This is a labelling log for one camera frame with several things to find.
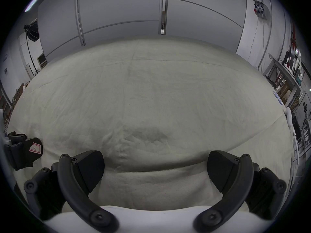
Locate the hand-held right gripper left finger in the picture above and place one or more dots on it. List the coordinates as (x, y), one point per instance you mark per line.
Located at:
(73, 186)

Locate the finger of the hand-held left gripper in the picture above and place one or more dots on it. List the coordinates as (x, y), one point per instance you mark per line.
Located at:
(23, 154)

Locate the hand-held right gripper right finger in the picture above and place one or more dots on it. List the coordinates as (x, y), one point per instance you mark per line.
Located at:
(239, 186)

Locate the metal shelf with equipment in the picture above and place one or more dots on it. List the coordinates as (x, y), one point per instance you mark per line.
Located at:
(284, 76)

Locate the bed with beige sheet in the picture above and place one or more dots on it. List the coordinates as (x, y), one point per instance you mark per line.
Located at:
(155, 101)

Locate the black studio lamp on stand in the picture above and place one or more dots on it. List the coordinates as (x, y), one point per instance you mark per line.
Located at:
(32, 31)

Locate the grey wall electrical box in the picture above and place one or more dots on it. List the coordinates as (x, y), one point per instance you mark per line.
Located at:
(261, 9)

